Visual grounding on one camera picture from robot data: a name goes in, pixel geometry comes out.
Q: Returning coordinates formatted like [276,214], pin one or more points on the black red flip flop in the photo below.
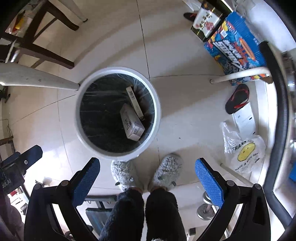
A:
[238,99]

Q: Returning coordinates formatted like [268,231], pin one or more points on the white round trash bin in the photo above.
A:
[97,118]

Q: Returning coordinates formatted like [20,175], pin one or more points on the white blue medicine box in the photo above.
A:
[131,123]

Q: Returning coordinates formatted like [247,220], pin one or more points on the grey slipper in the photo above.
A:
[125,175]
[167,173]

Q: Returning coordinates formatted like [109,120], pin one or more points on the white smiley plastic bag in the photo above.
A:
[241,155]

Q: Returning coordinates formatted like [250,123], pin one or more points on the black framed chair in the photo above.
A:
[282,70]

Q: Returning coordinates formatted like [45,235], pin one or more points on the blue colourful carton box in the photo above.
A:
[234,47]

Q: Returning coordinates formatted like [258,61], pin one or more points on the long white carton box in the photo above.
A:
[134,103]

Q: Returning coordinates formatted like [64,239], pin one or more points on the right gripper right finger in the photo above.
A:
[253,222]

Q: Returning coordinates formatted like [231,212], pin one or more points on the right grey slipper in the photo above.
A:
[167,173]

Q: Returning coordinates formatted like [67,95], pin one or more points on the dark wooden chair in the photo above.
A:
[9,10]

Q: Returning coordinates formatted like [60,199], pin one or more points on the left grey slipper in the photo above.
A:
[125,175]

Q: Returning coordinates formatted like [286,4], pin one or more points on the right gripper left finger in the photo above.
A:
[41,222]

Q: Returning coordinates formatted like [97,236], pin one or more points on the black gold gift box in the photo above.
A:
[209,18]

